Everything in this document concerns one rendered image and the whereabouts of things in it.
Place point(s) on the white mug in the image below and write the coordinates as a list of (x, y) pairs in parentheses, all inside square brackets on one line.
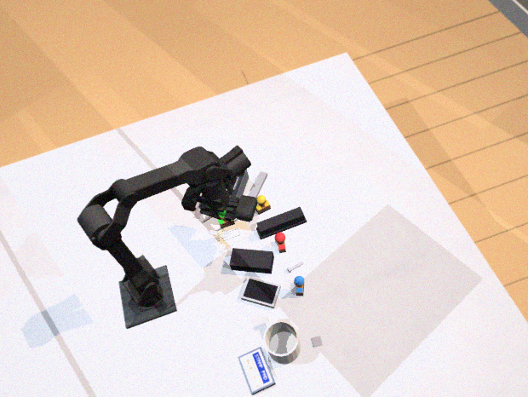
[(281, 340)]

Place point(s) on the blue-handled stamp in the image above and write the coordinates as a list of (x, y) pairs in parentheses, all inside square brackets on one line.
[(299, 282)]

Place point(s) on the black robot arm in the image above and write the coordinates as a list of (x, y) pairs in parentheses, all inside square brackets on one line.
[(202, 170)]

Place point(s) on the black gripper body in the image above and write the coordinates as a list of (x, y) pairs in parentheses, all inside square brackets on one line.
[(243, 208)]

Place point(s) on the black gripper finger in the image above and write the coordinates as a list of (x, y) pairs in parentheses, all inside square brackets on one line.
[(229, 216), (211, 213)]

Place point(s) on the yellow rubber stamp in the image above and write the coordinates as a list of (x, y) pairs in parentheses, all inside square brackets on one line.
[(263, 205)]

